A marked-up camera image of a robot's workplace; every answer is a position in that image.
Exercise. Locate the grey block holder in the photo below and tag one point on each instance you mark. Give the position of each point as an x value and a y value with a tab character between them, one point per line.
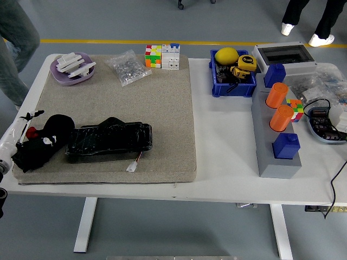
263	146

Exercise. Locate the white and black robot left hand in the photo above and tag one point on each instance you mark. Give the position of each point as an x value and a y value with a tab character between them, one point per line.
9	138

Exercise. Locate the white table leg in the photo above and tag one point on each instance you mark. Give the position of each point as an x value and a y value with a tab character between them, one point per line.
85	224
282	233

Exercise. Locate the yellow round tape measure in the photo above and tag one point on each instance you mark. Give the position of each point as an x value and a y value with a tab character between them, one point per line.
247	62

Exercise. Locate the clear bag of screws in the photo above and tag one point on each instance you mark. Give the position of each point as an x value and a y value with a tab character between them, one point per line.
127	69

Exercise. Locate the yellow and black tool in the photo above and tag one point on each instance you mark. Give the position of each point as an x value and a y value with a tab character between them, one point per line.
240	73

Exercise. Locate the grey table control box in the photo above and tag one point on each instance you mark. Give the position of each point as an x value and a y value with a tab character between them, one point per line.
246	205

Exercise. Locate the blue block with knob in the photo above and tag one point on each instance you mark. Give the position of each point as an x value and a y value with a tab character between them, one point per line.
275	75
286	147

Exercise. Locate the large colourful puzzle cube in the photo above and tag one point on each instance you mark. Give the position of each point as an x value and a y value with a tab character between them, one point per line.
153	57

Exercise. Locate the blue plastic bin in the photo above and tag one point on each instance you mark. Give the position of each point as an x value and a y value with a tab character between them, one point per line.
233	90

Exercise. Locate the blue-grey tray of electronics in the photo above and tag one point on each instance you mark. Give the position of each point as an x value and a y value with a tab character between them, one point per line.
321	127

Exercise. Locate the white and blue circuit breaker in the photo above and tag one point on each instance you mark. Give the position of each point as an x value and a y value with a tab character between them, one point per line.
170	58

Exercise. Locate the orange cylinder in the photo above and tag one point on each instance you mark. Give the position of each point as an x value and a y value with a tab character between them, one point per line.
280	119
276	94

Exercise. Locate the clear bag of dark parts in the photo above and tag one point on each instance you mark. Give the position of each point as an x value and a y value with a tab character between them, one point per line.
303	88

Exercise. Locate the purple tray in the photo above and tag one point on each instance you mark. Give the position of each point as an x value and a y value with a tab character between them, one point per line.
63	81

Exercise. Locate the white plastic bracket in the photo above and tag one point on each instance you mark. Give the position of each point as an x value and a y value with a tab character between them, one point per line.
69	61
81	70

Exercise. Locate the black power strip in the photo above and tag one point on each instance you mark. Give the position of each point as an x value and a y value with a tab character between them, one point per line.
314	208

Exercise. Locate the person in background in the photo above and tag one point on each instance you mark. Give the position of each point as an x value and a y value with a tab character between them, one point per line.
325	19

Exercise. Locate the clear bag of blue parts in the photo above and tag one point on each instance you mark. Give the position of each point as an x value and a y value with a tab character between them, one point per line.
334	81

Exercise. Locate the translucent white container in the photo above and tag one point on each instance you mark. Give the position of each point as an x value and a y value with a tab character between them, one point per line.
339	116

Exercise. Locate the yellow lemon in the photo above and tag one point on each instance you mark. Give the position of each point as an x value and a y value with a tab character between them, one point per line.
226	55

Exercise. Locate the grey enclosure with clear lid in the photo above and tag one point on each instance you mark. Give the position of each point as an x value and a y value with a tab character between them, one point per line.
295	67

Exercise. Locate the small colourful puzzle cube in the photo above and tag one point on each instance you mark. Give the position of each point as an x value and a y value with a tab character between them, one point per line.
296	109

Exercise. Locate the black parts in bin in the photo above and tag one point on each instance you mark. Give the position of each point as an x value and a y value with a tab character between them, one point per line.
223	75

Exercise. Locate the grey-brown mat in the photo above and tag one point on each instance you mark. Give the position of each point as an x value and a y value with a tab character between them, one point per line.
135	103

